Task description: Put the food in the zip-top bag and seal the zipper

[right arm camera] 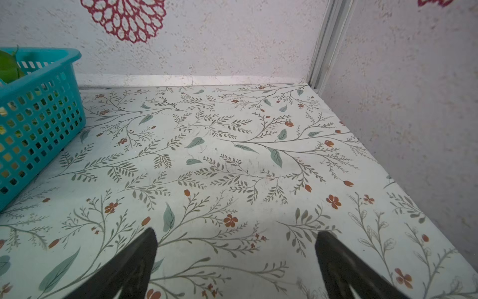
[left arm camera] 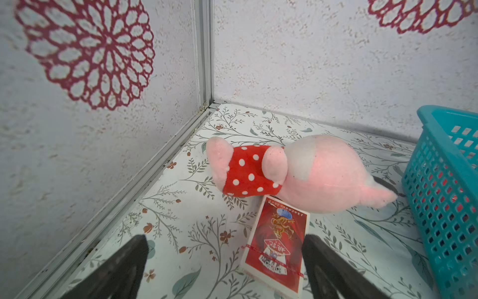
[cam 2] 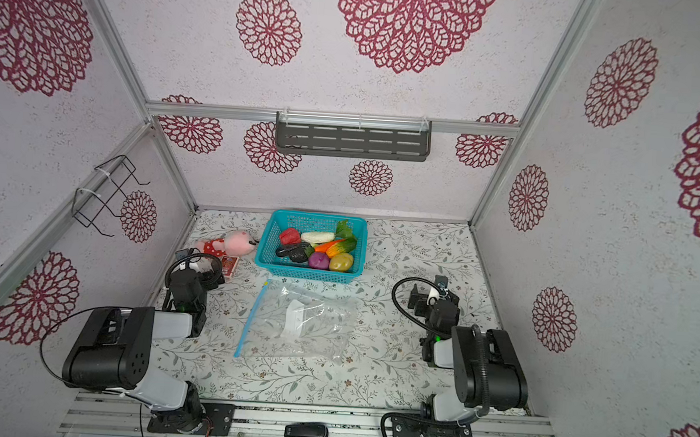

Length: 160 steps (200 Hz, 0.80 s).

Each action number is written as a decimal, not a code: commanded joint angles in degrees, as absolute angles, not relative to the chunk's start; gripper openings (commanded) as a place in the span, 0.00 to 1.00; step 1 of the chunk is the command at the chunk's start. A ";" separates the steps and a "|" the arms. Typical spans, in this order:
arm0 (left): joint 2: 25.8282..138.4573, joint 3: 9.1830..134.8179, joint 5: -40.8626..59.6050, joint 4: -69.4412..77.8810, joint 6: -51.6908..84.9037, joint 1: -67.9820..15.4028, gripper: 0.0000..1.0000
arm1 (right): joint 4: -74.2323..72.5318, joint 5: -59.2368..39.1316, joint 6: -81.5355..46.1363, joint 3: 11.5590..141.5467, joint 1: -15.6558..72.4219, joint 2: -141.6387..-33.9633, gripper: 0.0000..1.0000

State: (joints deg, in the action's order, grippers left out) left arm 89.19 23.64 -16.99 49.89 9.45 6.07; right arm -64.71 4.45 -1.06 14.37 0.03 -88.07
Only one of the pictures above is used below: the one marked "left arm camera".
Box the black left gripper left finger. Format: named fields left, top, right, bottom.
left=62, top=235, right=149, bottom=299

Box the red card pack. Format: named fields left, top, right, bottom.
left=240, top=196, right=310, bottom=299

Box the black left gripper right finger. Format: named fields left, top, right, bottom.
left=301, top=234, right=388, bottom=299

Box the teal plastic basket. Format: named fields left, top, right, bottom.
left=402, top=105, right=478, bottom=299

